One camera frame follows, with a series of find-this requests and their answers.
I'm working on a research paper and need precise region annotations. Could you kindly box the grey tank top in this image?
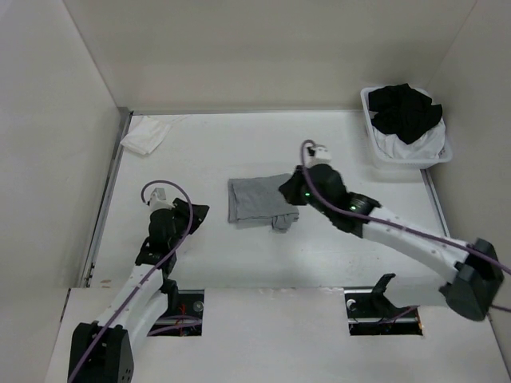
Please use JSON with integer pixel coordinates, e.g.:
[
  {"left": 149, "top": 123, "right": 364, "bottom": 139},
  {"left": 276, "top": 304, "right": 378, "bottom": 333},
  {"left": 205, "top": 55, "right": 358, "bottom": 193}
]
[{"left": 228, "top": 173, "right": 299, "bottom": 232}]

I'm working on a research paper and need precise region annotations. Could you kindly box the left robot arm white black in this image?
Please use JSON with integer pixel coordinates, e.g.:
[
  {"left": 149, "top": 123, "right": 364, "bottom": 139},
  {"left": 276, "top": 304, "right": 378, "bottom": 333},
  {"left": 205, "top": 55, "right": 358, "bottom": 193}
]
[{"left": 67, "top": 195, "right": 209, "bottom": 382}]

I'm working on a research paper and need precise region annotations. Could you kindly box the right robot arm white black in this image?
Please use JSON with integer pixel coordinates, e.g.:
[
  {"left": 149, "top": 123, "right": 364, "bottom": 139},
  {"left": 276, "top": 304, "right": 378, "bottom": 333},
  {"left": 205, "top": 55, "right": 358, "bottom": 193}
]
[{"left": 279, "top": 164, "right": 508, "bottom": 322}]

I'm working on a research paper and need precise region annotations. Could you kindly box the folded white tank top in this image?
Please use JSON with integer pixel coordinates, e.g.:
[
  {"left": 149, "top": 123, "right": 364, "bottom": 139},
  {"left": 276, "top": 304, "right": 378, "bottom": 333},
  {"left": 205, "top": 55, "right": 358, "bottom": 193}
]
[{"left": 121, "top": 115, "right": 189, "bottom": 156}]

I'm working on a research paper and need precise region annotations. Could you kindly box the black tank top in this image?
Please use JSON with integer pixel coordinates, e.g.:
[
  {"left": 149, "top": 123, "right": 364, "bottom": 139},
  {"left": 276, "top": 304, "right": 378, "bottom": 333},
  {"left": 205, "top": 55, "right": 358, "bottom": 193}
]
[{"left": 368, "top": 84, "right": 443, "bottom": 144}]

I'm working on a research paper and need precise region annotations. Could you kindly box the white tank top in basket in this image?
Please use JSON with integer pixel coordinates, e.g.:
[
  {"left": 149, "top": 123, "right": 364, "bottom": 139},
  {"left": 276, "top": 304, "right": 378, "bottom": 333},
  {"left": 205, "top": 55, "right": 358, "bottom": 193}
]
[{"left": 373, "top": 120, "right": 446, "bottom": 160}]

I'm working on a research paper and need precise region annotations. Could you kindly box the white plastic basket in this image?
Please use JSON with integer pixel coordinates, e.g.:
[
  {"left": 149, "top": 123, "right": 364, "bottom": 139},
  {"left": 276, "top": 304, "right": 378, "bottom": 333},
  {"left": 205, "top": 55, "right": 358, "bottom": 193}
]
[{"left": 360, "top": 86, "right": 454, "bottom": 171}]

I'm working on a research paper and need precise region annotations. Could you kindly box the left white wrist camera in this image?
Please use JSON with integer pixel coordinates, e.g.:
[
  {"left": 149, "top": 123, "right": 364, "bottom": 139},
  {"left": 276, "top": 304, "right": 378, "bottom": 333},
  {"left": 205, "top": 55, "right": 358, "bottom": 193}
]
[{"left": 147, "top": 188, "right": 174, "bottom": 211}]

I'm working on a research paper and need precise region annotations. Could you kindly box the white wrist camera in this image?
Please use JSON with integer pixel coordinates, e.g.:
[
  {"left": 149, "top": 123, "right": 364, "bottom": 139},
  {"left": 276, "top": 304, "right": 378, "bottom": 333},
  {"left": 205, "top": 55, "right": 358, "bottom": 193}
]
[
  {"left": 307, "top": 144, "right": 332, "bottom": 168},
  {"left": 147, "top": 188, "right": 174, "bottom": 211}
]

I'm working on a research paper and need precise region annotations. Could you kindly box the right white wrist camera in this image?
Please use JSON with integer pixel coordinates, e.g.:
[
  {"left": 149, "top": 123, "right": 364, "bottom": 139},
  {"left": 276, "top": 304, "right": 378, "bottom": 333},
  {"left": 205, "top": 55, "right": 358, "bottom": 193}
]
[{"left": 307, "top": 144, "right": 332, "bottom": 168}]

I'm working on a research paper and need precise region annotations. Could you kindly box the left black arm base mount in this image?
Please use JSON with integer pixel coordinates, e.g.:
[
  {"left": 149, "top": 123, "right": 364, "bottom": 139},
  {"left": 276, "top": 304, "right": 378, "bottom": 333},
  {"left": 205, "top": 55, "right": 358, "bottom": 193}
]
[{"left": 149, "top": 280, "right": 205, "bottom": 337}]

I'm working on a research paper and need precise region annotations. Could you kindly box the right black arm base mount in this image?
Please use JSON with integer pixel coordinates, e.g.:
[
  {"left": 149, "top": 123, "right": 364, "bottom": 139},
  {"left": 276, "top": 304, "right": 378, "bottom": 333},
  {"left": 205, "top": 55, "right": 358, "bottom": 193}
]
[{"left": 344, "top": 273, "right": 423, "bottom": 336}]

